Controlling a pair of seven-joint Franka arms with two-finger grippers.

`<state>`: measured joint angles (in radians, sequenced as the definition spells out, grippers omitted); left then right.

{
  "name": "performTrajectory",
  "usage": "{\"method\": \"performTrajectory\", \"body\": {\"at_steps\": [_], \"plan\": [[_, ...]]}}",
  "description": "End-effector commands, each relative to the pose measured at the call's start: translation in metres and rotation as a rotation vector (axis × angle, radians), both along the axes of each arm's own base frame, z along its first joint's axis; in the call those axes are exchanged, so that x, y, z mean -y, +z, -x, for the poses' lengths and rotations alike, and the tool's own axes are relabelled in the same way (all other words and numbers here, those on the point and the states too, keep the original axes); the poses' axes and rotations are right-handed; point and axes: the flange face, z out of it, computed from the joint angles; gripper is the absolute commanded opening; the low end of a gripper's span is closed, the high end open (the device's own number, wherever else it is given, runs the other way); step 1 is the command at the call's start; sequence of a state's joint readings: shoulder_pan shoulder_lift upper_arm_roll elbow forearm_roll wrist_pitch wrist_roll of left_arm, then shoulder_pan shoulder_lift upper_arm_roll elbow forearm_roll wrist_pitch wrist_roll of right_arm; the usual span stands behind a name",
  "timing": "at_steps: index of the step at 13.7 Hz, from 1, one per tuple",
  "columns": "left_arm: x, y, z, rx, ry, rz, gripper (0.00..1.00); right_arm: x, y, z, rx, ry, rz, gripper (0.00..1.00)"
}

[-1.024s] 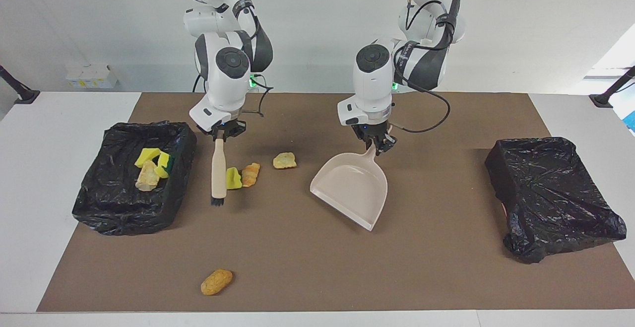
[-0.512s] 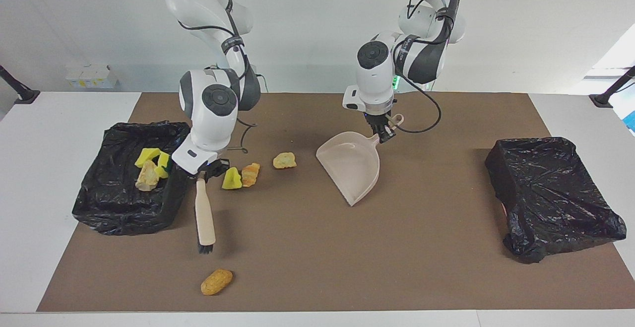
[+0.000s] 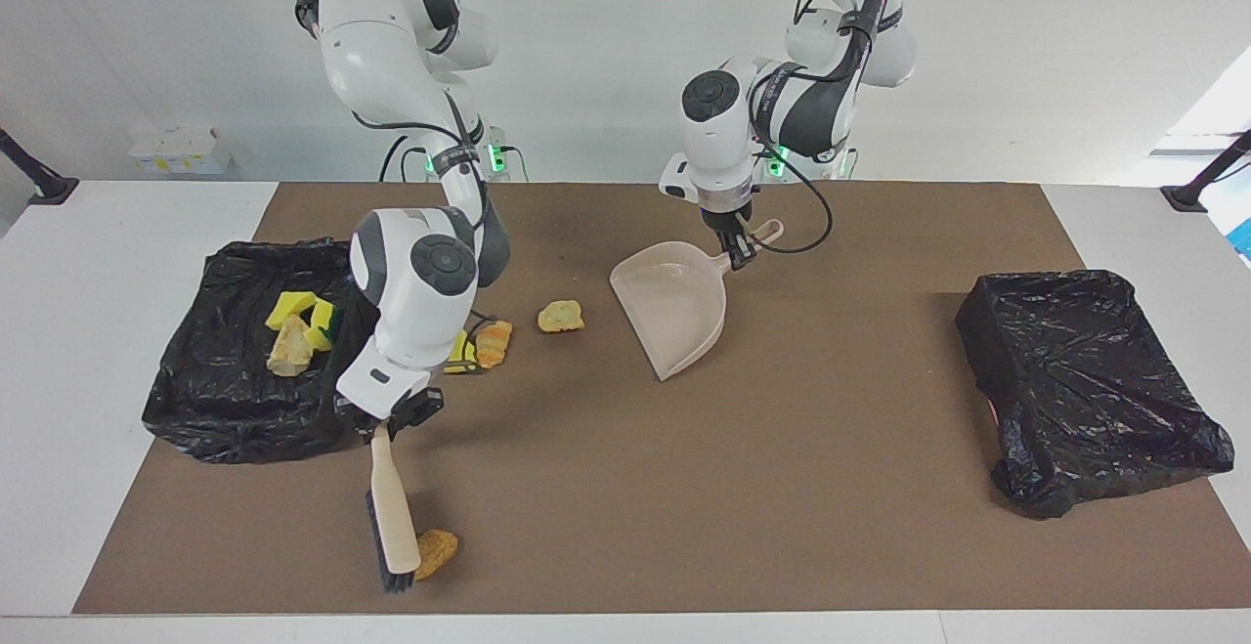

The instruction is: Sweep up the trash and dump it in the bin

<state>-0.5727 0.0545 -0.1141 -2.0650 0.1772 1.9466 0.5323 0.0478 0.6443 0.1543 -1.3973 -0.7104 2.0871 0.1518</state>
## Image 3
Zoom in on beige plastic dustpan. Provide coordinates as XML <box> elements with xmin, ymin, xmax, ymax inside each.
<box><xmin>609</xmin><ymin>219</ymin><xmax>785</xmax><ymax>382</ymax></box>

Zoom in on beige hand brush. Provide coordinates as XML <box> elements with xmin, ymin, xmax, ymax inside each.
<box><xmin>366</xmin><ymin>429</ymin><xmax>423</xmax><ymax>594</ymax></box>

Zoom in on orange croissant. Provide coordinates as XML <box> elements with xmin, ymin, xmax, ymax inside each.
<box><xmin>475</xmin><ymin>321</ymin><xmax>514</xmax><ymax>369</ymax></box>

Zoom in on tan sponge piece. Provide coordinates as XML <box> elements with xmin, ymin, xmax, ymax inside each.
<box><xmin>267</xmin><ymin>316</ymin><xmax>316</xmax><ymax>378</ymax></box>

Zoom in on golden bread roll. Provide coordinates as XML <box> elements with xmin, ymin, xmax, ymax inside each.
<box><xmin>414</xmin><ymin>529</ymin><xmax>460</xmax><ymax>582</ymax></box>

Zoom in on green and yellow sponge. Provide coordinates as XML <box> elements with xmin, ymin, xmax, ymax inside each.
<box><xmin>303</xmin><ymin>298</ymin><xmax>339</xmax><ymax>352</ymax></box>

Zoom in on yellow notched sponge piece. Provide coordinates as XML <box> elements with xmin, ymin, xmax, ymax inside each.
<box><xmin>265</xmin><ymin>291</ymin><xmax>319</xmax><ymax>330</ymax></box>

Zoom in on yellow cracker piece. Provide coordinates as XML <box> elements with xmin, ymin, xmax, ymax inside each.
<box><xmin>538</xmin><ymin>299</ymin><xmax>586</xmax><ymax>334</ymax></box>

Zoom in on bin with black bag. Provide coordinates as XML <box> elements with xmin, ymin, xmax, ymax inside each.
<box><xmin>142</xmin><ymin>237</ymin><xmax>389</xmax><ymax>465</ymax></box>
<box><xmin>955</xmin><ymin>269</ymin><xmax>1235</xmax><ymax>520</ymax></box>

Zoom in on brown table mat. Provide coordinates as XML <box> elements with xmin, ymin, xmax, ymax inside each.
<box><xmin>71</xmin><ymin>182</ymin><xmax>1251</xmax><ymax>616</ymax></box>

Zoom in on white cardboard box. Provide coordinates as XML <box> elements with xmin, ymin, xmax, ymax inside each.
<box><xmin>129</xmin><ymin>128</ymin><xmax>234</xmax><ymax>176</ymax></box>

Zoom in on black clamp stand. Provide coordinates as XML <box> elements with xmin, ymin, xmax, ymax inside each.
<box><xmin>1161</xmin><ymin>129</ymin><xmax>1251</xmax><ymax>213</ymax></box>
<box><xmin>0</xmin><ymin>128</ymin><xmax>79</xmax><ymax>205</ymax></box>

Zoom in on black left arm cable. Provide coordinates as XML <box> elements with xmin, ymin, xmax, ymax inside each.
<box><xmin>748</xmin><ymin>0</ymin><xmax>885</xmax><ymax>256</ymax></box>

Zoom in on black base cable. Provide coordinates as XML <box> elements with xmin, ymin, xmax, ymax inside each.
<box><xmin>379</xmin><ymin>131</ymin><xmax>431</xmax><ymax>183</ymax></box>

